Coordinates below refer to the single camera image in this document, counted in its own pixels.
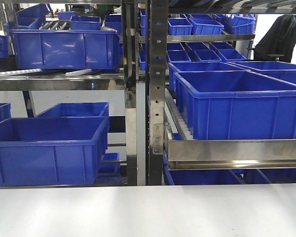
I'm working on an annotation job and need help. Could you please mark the small blue bin upper middle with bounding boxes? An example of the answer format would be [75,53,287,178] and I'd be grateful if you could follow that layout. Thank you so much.
[190,18,224,35]

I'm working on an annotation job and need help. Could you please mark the large blue bin upper left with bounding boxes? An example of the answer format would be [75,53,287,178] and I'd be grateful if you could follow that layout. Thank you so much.
[10,30,120,70]

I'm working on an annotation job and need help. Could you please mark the small blue bin upper shelf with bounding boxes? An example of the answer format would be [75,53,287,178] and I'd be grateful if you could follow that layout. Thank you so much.
[168,18,192,36]

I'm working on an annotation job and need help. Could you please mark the stainless steel shelving rack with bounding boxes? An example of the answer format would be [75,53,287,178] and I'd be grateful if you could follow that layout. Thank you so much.
[0,0,296,186]

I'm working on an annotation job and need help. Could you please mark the black jacket on chair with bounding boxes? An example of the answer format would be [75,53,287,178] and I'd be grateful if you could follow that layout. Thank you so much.
[254,14,296,63]

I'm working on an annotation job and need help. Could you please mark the blue bin behind front right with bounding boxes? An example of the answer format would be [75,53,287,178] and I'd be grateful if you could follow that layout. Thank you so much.
[168,61,246,91]

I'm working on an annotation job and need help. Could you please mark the blue bin far right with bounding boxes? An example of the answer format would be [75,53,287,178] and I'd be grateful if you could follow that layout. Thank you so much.
[229,61,296,84]

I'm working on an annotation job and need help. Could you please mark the large blue bin front right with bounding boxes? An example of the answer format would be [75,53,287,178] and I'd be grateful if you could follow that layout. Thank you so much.
[174,71,296,140]

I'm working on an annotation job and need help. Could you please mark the blue bin bottom right shelf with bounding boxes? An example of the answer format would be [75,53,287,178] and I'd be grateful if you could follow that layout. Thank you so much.
[163,166,245,185]

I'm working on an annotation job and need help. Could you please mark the small blue bin shelf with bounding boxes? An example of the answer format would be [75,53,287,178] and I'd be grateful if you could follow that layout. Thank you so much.
[192,49,222,62]
[168,18,192,36]

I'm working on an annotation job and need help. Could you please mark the small blue bin middle shelf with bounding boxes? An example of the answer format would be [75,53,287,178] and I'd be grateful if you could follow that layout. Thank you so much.
[192,49,222,62]

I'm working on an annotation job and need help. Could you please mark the blue bin behind lower left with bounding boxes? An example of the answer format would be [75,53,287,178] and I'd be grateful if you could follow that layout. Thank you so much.
[37,102,109,117]

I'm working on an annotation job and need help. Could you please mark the large blue bin lower left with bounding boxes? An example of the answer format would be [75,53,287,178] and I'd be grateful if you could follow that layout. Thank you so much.
[0,117,110,186]

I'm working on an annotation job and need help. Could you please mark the small blue bin upper right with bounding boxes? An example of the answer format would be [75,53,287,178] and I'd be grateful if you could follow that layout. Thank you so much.
[223,14,256,35]

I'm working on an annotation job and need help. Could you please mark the large blue bin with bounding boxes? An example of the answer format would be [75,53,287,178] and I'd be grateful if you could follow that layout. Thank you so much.
[0,117,110,186]
[10,30,120,70]
[174,71,296,140]

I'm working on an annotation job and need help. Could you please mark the small blue bin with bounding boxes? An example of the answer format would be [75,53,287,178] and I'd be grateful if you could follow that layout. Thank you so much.
[190,18,224,35]
[223,14,256,35]

